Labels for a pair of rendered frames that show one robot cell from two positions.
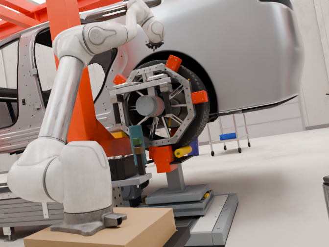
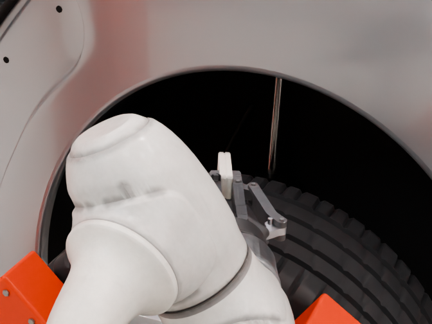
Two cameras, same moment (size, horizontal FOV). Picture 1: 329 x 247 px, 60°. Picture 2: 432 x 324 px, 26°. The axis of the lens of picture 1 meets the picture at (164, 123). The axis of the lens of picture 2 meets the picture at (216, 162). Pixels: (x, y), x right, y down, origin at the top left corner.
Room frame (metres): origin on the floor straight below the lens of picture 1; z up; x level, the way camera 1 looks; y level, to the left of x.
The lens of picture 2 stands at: (0.98, -0.06, 1.78)
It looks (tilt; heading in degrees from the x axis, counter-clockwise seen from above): 25 degrees down; 3
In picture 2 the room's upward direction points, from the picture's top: straight up
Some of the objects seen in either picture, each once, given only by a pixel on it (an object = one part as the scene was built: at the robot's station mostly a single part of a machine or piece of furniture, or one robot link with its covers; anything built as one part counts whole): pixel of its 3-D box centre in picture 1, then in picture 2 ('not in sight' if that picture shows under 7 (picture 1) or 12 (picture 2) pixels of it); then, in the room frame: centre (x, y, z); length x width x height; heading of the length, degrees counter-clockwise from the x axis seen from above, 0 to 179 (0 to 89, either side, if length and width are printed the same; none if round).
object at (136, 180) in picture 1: (111, 182); not in sight; (1.62, 0.35, 0.44); 0.43 x 0.17 x 0.03; 70
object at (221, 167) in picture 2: not in sight; (222, 175); (2.01, -0.01, 1.27); 0.07 x 0.01 x 0.03; 5
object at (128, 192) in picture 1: (136, 190); not in sight; (2.22, 0.30, 0.26); 0.42 x 0.18 x 0.35; 160
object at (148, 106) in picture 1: (151, 106); not in sight; (1.87, 0.07, 0.85); 0.21 x 0.14 x 0.14; 160
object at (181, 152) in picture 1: (183, 151); not in sight; (1.99, -0.10, 0.51); 0.29 x 0.06 x 0.06; 160
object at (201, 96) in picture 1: (199, 97); not in sight; (1.84, -0.25, 0.85); 0.09 x 0.08 x 0.07; 70
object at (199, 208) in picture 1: (176, 203); not in sight; (2.11, 0.01, 0.13); 0.50 x 0.36 x 0.10; 70
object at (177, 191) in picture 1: (175, 177); not in sight; (2.10, -0.01, 0.32); 0.40 x 0.30 x 0.28; 70
